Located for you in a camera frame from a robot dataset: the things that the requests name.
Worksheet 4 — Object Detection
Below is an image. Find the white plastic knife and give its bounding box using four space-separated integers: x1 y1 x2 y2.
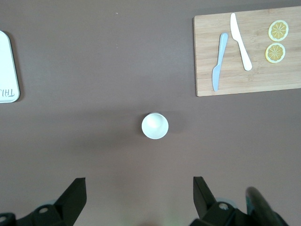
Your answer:
230 13 253 72

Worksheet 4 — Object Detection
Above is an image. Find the grey plastic knife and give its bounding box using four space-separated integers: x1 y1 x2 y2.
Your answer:
212 32 229 92

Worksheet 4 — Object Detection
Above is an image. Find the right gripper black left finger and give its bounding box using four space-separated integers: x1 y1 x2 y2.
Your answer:
16 178 87 226

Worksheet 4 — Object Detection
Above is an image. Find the yellow lemon slice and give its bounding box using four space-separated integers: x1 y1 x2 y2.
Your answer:
265 42 286 64
268 19 289 42

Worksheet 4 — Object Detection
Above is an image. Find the cream tray with bear print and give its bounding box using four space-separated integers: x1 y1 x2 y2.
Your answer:
0 30 21 104

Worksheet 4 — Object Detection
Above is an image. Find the bamboo cutting board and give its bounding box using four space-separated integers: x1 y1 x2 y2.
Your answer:
193 6 301 97

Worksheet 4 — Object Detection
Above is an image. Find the white plastic cup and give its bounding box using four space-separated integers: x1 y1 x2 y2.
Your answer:
141 112 169 140

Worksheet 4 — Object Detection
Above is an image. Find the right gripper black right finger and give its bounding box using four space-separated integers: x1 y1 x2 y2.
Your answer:
188 176 250 226

